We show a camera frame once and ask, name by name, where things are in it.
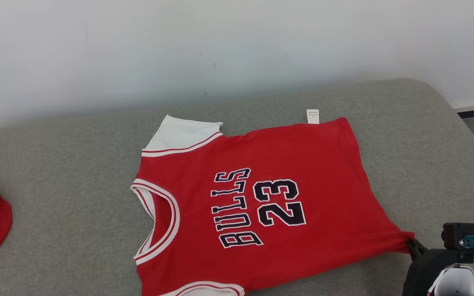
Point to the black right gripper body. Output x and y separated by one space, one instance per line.
422 271

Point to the grey fabric sofa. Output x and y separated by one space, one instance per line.
76 164

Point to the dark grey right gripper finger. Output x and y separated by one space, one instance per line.
417 248

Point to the red Bulls basketball jersey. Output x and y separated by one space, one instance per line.
270 164

